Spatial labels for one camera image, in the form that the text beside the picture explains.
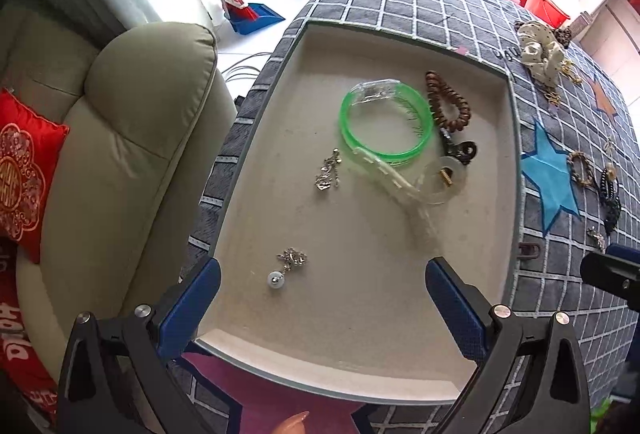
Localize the green plastic bangle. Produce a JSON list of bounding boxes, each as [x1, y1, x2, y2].
[[337, 79, 434, 164]]

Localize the red plastic bucket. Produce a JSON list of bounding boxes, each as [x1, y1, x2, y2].
[[525, 0, 570, 29]]

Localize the small beige hair clip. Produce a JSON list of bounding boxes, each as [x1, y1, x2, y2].
[[603, 137, 616, 159]]

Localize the silver chain necklace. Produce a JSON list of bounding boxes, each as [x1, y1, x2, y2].
[[313, 148, 344, 193]]

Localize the red embroidered cushion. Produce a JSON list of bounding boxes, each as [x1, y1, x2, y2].
[[0, 90, 70, 264]]

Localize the brown wooden bead bracelet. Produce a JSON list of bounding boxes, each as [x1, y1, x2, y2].
[[424, 70, 473, 134]]

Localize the black claw hair clip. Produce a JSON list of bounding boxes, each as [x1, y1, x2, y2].
[[438, 128, 477, 166]]

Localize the dark leopard scrunchie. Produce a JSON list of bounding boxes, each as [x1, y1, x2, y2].
[[552, 28, 573, 50]]

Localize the cream polka dot scrunchie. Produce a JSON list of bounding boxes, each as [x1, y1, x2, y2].
[[516, 21, 565, 87]]

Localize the right hand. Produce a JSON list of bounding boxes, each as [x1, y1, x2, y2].
[[271, 411, 309, 434]]

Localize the clear plastic watch strap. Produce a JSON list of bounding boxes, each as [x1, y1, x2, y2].
[[351, 146, 471, 256]]

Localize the brown hair clip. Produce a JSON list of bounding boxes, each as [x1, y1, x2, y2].
[[518, 242, 541, 261]]

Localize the silver pearl pendant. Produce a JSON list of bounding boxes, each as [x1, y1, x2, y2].
[[267, 248, 307, 290]]

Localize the black spiral hair tie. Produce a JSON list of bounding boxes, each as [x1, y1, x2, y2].
[[598, 166, 621, 208]]

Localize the beige leather sofa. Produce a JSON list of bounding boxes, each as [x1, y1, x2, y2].
[[1, 3, 236, 376]]

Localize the dark metal hairpin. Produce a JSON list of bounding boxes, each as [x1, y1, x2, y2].
[[495, 48, 518, 61]]

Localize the beige jewelry tray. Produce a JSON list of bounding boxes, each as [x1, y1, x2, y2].
[[196, 24, 522, 405]]

